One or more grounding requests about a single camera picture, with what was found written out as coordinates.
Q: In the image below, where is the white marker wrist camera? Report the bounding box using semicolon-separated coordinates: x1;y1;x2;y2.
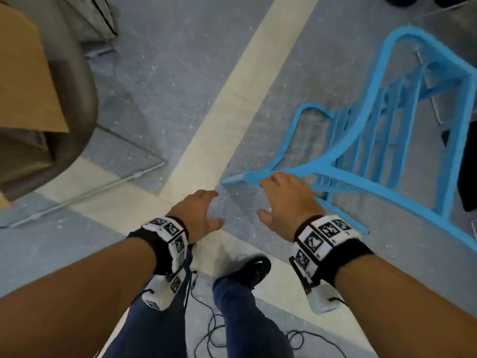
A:
288;215;375;314
126;216;195;311

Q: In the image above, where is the person's leg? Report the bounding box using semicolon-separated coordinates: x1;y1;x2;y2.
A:
99;250;195;358
212;276;296;358

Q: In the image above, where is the person's left leg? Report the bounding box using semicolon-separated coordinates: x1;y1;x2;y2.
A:
99;250;195;358

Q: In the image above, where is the person's right forearm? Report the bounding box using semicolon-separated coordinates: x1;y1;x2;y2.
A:
333;253;477;358

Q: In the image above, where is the black cable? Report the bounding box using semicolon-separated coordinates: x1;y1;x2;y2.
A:
188;270;348;358

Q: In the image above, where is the person's left forearm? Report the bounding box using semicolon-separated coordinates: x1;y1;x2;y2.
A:
0;236;158;358

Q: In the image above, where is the person's left hand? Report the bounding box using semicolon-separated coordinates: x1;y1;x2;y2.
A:
166;189;225;245

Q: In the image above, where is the grey striped cloth bag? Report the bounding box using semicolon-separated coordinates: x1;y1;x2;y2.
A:
56;0;120;42

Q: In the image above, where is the metal threaded rod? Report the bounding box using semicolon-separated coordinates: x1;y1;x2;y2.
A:
413;49;443;126

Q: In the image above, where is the person's right hand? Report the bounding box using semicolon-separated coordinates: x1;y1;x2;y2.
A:
257;172;325;243

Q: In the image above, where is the black bag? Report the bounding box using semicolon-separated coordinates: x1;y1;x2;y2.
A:
441;120;477;214

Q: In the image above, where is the brown cardboard box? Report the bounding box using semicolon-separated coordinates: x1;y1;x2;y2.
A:
0;3;70;134

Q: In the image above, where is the person's right leg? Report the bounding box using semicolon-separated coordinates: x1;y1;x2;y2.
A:
212;276;296;358

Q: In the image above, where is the black shoe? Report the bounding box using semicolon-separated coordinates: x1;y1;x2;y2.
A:
214;255;272;291

